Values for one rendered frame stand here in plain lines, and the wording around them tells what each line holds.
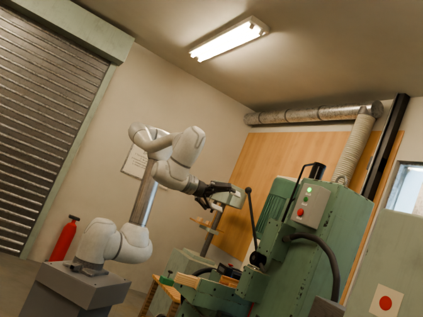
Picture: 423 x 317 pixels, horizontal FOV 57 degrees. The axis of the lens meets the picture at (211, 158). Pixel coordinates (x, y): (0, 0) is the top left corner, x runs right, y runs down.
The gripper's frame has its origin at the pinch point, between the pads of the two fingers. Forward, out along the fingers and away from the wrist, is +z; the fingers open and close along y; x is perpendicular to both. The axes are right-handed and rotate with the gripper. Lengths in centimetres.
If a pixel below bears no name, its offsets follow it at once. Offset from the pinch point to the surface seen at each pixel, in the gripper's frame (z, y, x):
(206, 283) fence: -4.4, -14.4, -36.3
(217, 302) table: 4.8, -18.8, -40.9
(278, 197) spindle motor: 15.6, 17.2, -1.8
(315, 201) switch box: 6.3, 41.9, -24.2
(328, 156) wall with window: 156, -28, 141
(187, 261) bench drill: 101, -182, 87
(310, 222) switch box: 7.2, 36.3, -30.1
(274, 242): 4.1, 19.7, -31.2
